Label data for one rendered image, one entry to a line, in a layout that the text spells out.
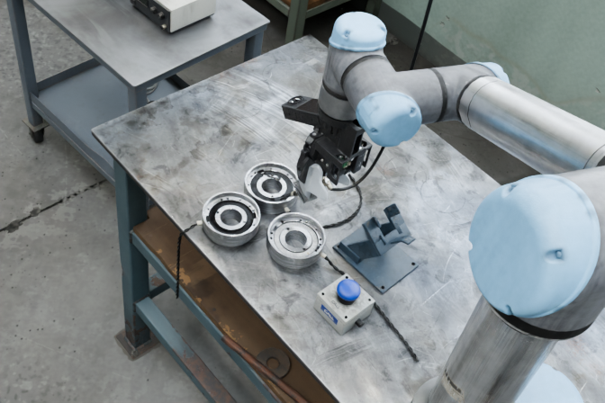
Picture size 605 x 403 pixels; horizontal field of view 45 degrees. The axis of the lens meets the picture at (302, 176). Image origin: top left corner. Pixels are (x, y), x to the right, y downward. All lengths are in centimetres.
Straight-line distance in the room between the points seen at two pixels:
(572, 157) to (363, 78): 30
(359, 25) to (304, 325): 52
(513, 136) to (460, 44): 217
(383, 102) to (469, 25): 207
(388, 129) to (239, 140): 61
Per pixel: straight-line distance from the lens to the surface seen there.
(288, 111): 121
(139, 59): 188
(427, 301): 134
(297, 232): 134
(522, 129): 89
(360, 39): 101
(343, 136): 112
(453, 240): 144
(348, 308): 124
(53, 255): 234
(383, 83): 97
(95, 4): 207
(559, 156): 84
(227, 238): 130
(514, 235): 65
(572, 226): 63
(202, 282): 159
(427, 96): 99
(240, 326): 154
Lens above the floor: 187
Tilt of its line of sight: 47 degrees down
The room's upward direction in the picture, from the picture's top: 12 degrees clockwise
